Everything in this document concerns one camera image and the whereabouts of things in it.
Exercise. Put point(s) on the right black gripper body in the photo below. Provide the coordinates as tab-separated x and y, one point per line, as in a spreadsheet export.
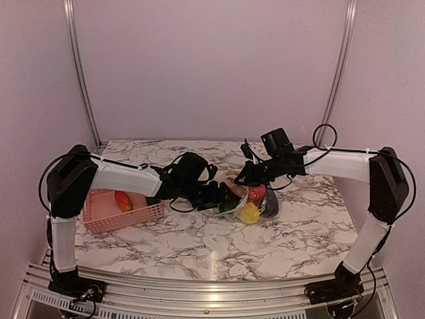
261	176

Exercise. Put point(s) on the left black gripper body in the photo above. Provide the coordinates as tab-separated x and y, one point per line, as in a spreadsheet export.
201	197

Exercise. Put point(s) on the red fake cherry tomato bunch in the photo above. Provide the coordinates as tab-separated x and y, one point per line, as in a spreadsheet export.
251	194

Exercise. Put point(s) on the clear zip top bag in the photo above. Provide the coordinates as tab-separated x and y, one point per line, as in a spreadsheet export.
228	178

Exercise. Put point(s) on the dark green fake avocado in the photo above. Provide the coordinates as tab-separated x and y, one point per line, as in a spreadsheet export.
228	206

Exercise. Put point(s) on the green fake cucumber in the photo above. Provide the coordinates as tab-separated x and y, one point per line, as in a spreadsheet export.
152	201

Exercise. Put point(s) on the red orange fake mango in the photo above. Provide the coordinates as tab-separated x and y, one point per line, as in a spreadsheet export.
123	201

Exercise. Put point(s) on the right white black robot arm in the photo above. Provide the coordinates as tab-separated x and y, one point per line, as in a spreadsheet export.
382	170

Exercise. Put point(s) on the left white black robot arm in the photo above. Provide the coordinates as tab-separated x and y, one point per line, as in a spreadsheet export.
70	177

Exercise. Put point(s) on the dark purple fake eggplant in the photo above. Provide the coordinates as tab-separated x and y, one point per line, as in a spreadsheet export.
269	206

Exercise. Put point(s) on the yellow fake lemon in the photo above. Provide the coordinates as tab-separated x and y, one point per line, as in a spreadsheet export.
249	214

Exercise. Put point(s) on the pink perforated plastic basket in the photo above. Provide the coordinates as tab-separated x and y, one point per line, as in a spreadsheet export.
101	214

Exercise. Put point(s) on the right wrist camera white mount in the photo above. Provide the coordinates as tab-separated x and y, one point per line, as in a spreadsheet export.
249	152

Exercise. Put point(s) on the front aluminium rail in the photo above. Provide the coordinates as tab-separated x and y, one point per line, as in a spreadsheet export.
128	296

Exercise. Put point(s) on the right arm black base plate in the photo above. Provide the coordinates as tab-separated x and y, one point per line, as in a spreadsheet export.
333	289

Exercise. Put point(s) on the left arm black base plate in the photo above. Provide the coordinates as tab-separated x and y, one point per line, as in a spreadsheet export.
73	285

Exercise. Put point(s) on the right aluminium frame post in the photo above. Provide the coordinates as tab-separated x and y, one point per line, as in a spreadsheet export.
342	59

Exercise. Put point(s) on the aluminium frame post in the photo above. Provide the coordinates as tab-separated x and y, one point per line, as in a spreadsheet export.
79	70
342	59

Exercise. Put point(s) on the left aluminium frame post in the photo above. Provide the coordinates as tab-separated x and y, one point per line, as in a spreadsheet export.
79	70

